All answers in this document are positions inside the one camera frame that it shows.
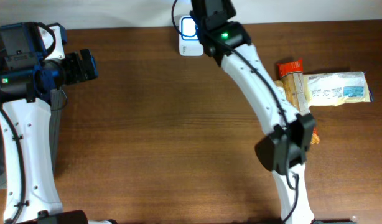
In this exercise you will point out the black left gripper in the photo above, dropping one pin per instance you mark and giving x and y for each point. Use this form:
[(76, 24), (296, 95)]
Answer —
[(88, 63)]

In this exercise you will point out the white cream tube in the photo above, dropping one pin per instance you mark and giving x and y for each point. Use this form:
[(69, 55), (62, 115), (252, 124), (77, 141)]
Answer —
[(281, 91)]

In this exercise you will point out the orange spaghetti packet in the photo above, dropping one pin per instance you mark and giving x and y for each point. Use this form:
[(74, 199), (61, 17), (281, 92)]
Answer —
[(292, 76)]

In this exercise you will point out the yellow white snack bag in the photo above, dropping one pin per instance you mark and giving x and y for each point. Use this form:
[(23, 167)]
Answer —
[(335, 89)]

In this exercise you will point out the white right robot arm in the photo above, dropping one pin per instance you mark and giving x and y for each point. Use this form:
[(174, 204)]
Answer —
[(283, 150)]

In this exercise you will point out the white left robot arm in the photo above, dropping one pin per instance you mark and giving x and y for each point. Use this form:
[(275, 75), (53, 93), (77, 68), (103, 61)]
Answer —
[(25, 113)]

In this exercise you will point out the white barcode scanner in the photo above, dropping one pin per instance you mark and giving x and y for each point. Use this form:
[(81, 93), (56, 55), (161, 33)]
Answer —
[(189, 45)]

